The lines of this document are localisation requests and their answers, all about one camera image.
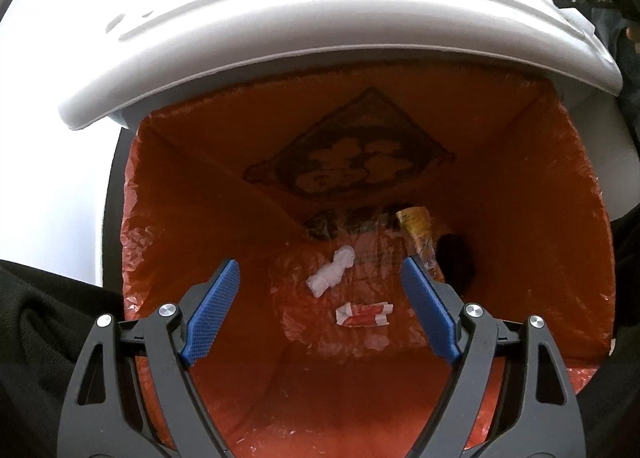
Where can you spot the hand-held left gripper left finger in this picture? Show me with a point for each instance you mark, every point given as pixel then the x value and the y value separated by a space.
pixel 212 308

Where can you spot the yellow snack packet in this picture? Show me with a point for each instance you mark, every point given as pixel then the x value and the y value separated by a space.
pixel 417 233

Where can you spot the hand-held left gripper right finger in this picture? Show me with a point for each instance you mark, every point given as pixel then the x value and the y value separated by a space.
pixel 430 308

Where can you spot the orange bin bag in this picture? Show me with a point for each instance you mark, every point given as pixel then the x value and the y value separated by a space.
pixel 200 198

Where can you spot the crumpled white tissue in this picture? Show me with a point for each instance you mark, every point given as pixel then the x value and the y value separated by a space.
pixel 330 273

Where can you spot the white plastic storage bin lid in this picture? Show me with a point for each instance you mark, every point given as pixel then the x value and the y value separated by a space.
pixel 300 38

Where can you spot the red and white wrapper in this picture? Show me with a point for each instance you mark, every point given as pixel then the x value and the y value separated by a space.
pixel 362 314

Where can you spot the white waste bin with lid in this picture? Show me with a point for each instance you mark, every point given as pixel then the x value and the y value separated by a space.
pixel 40 338

